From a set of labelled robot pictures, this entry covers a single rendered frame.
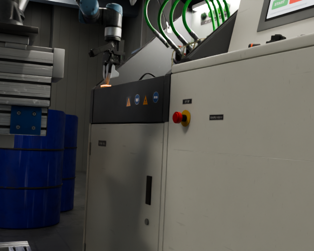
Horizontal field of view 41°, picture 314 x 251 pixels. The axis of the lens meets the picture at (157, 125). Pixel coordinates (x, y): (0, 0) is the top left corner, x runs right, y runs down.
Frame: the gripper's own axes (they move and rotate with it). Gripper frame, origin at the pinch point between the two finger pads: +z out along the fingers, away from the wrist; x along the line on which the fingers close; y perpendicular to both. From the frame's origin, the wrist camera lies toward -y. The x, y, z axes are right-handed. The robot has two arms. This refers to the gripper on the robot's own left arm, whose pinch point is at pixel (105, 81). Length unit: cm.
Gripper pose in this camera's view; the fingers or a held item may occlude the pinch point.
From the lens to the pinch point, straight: 190.7
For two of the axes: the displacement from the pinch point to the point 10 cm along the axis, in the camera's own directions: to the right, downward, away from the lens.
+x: -5.2, 0.0, 8.6
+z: -0.5, 10.0, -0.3
